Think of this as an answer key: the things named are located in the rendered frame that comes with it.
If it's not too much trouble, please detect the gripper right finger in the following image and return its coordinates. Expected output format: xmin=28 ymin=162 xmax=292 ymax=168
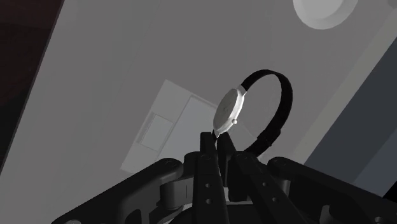
xmin=217 ymin=133 xmax=397 ymax=224

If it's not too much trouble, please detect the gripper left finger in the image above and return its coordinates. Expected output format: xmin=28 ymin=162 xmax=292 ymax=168
xmin=51 ymin=131 xmax=230 ymax=224

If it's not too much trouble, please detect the white wristwatch with black strap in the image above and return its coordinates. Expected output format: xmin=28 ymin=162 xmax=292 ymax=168
xmin=212 ymin=69 xmax=293 ymax=157

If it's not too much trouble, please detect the white round disc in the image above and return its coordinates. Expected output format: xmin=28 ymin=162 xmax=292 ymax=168
xmin=292 ymin=0 xmax=359 ymax=31

